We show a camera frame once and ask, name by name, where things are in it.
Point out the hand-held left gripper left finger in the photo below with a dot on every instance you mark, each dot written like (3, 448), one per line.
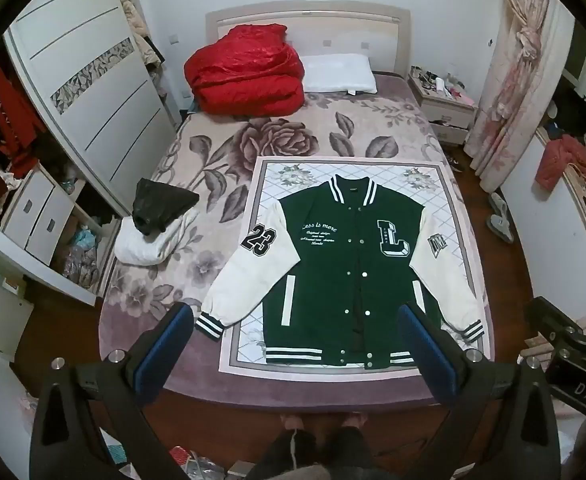
(165, 355)

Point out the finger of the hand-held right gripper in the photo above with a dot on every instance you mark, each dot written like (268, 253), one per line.
(558, 320)

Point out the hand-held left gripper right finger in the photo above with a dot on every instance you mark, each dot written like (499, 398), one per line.
(425, 350)

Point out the green and white varsity jacket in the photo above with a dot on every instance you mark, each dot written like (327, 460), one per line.
(323, 260)

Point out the red hanging clothes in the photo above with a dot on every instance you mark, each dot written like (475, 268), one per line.
(10, 115)

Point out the beige clothes pile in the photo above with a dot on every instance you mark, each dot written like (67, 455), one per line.
(140, 35)

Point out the white desk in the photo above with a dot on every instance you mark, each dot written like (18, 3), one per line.
(538, 220)

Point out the grey slipper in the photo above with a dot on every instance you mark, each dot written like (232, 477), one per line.
(499, 204)
(502, 229)

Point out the white folded cloth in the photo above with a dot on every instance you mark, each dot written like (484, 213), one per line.
(145, 247)

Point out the red padded jacket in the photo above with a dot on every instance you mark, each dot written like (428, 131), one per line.
(565, 160)

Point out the person's legs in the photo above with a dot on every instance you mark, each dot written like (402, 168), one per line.
(318, 452)

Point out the black garment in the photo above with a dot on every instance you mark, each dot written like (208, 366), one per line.
(160, 202)

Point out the pair of dark shoes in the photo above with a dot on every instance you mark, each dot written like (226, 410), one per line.
(455, 163)

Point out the white drawer unit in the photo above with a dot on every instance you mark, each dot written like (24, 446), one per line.
(38, 215)

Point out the white lattice floral mat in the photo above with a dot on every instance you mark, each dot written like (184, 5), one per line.
(293, 180)

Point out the pink floral curtain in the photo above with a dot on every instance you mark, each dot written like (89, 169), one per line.
(518, 85)

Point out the white nightstand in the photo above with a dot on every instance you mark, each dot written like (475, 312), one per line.
(445, 110)

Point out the mauve floral blanket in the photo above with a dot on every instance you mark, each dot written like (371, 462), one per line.
(273, 135)

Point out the pile of small toiletries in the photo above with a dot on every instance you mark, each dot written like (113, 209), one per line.
(435, 82)

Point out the white wardrobe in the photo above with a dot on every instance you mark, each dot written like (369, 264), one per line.
(98, 85)

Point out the white pillow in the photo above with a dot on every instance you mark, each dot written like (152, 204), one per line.
(338, 74)

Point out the red quilt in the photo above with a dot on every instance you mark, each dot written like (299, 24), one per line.
(245, 72)

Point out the beige bed frame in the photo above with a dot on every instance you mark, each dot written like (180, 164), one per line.
(323, 15)

